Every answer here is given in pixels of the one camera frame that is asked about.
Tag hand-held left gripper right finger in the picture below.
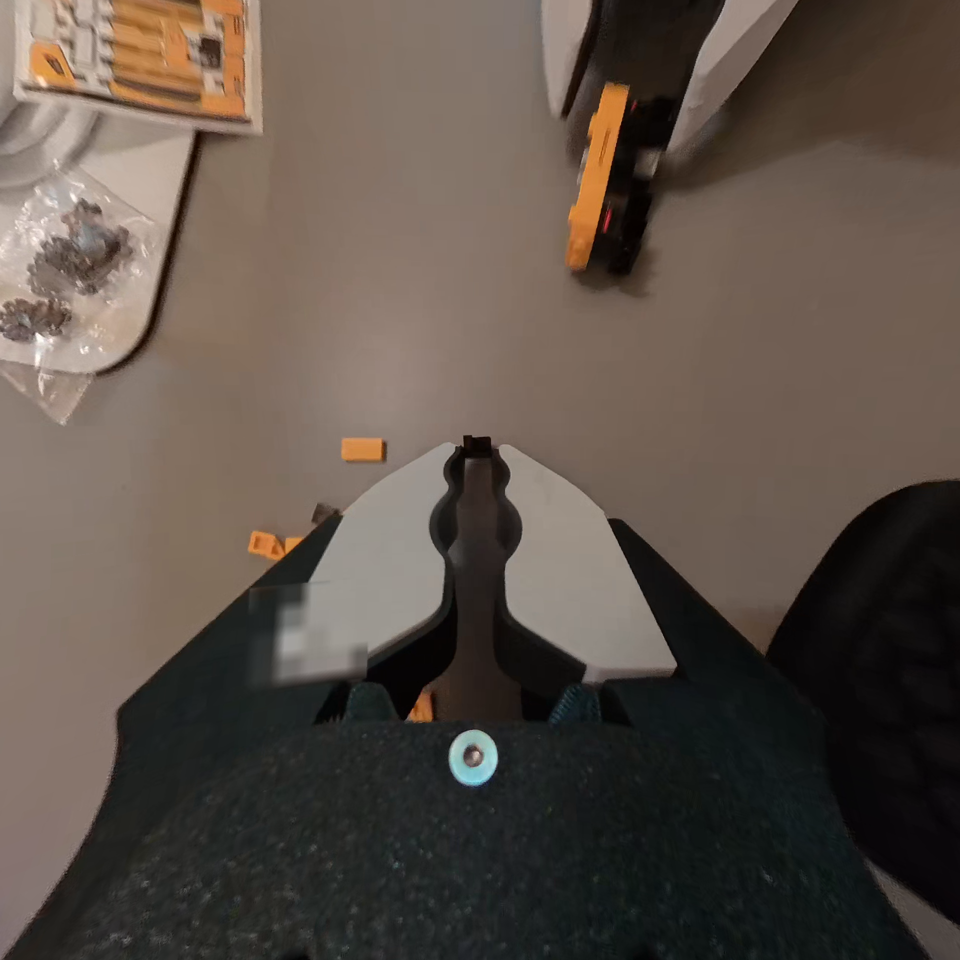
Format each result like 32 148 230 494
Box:
489 444 678 700

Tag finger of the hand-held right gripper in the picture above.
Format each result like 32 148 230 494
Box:
540 0 599 120
663 0 802 155

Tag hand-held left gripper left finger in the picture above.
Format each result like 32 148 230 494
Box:
306 442 460 702

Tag orange black lego car section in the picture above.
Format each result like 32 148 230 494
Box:
564 81 674 276

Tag pile of small lego pieces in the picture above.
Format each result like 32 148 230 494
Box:
247 501 342 561

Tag plastic bag with lego pieces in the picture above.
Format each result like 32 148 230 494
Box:
0 166 164 426

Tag white rounded board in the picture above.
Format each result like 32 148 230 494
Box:
0 97 201 376

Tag orange sticker sheet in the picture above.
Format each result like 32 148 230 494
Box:
13 0 265 138

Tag white round stand base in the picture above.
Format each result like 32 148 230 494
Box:
0 97 100 190

